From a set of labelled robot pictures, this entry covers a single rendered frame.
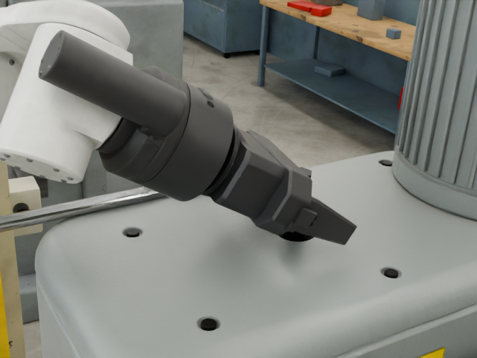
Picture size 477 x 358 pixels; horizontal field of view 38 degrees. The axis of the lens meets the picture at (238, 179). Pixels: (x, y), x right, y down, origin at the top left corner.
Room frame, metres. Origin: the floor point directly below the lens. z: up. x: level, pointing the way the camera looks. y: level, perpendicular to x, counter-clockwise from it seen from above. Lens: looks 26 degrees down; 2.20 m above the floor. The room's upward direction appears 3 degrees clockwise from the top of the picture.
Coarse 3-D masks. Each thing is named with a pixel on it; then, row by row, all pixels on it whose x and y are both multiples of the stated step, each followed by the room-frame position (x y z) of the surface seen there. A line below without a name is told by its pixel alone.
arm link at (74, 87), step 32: (64, 32) 0.43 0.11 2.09; (32, 64) 0.46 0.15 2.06; (64, 64) 0.41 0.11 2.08; (96, 64) 0.42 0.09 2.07; (128, 64) 0.45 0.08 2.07; (32, 96) 0.44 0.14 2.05; (64, 96) 0.44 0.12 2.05; (96, 96) 0.42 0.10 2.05; (128, 96) 0.43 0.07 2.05; (160, 96) 0.44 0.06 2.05; (0, 128) 0.43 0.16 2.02; (32, 128) 0.42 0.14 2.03; (64, 128) 0.43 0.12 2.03; (96, 128) 0.44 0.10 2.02; (128, 128) 0.46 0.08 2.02; (160, 128) 0.44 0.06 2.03; (0, 160) 0.44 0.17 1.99; (32, 160) 0.41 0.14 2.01; (64, 160) 0.42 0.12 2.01; (128, 160) 0.45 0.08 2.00; (160, 160) 0.46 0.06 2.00
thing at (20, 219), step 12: (120, 192) 0.59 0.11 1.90; (132, 192) 0.59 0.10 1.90; (156, 192) 0.60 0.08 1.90; (60, 204) 0.56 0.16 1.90; (72, 204) 0.56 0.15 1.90; (84, 204) 0.56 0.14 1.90; (96, 204) 0.57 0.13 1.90; (108, 204) 0.57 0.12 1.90; (120, 204) 0.58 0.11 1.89; (0, 216) 0.53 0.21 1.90; (12, 216) 0.53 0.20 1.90; (24, 216) 0.53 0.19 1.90; (36, 216) 0.54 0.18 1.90; (48, 216) 0.54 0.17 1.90; (60, 216) 0.54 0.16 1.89; (72, 216) 0.55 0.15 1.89; (0, 228) 0.52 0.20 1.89; (12, 228) 0.52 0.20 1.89
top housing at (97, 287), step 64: (320, 192) 0.63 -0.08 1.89; (384, 192) 0.64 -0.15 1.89; (64, 256) 0.49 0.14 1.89; (128, 256) 0.49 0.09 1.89; (192, 256) 0.50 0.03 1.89; (256, 256) 0.50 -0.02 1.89; (320, 256) 0.51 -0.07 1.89; (384, 256) 0.51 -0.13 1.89; (448, 256) 0.52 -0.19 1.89; (64, 320) 0.43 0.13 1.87; (128, 320) 0.40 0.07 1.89; (192, 320) 0.41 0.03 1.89; (256, 320) 0.41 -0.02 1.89; (320, 320) 0.42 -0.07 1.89; (384, 320) 0.44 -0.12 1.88; (448, 320) 0.48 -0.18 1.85
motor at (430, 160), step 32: (448, 0) 0.64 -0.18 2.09; (416, 32) 0.69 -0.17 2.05; (448, 32) 0.63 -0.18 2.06; (416, 64) 0.68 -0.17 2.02; (448, 64) 0.63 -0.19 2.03; (416, 96) 0.66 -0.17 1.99; (448, 96) 0.62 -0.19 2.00; (416, 128) 0.66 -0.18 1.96; (448, 128) 0.62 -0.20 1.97; (416, 160) 0.64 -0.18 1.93; (448, 160) 0.61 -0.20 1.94; (416, 192) 0.63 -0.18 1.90; (448, 192) 0.60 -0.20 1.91
